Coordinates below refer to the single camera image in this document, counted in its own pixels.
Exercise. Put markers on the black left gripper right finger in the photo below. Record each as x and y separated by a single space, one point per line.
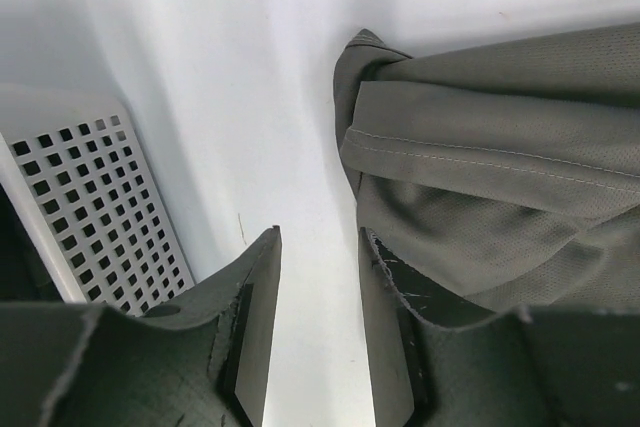
436 359

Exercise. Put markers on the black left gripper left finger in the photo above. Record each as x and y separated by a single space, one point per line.
199 359

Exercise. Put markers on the grey t-shirt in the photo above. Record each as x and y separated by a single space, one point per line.
506 174

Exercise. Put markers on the white plastic laundry basket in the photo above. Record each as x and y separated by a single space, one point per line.
77 176

